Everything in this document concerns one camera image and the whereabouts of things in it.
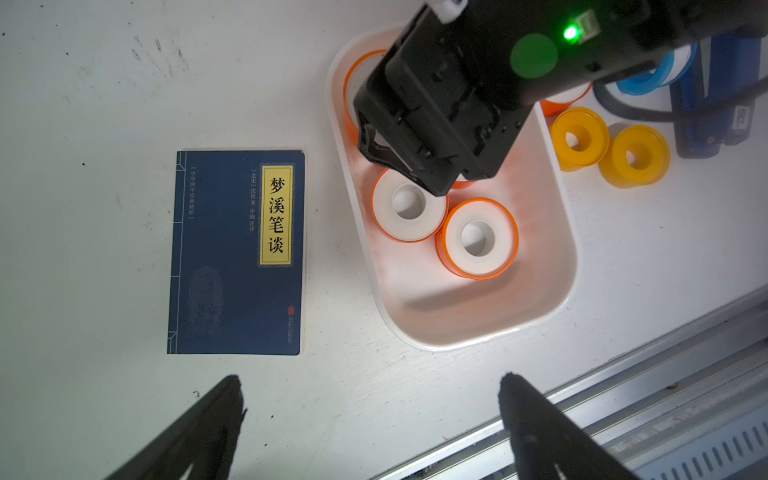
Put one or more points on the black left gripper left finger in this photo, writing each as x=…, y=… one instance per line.
x=200, y=444

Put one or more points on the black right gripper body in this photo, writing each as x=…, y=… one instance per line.
x=428, y=109

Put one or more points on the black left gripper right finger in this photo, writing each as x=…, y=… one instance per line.
x=546, y=444

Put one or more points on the orange sealing tape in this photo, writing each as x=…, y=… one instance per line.
x=354, y=80
x=405, y=211
x=479, y=239
x=462, y=183
x=556, y=104

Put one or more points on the white storage box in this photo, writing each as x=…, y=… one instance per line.
x=423, y=303

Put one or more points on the orange sealing tape bottom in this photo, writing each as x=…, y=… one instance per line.
x=479, y=239

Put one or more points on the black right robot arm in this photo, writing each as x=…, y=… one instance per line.
x=563, y=44

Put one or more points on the yellow sealing tape left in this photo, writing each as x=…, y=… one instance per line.
x=580, y=138

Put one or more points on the yellow sealing tape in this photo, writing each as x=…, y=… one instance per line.
x=638, y=156
x=580, y=138

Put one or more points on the yellow sealing tape right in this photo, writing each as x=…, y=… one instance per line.
x=638, y=156

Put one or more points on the blue sealing tape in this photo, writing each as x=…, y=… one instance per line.
x=671, y=68

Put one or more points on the blue book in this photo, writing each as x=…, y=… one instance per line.
x=237, y=271

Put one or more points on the aluminium front rail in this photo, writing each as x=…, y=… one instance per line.
x=689, y=405

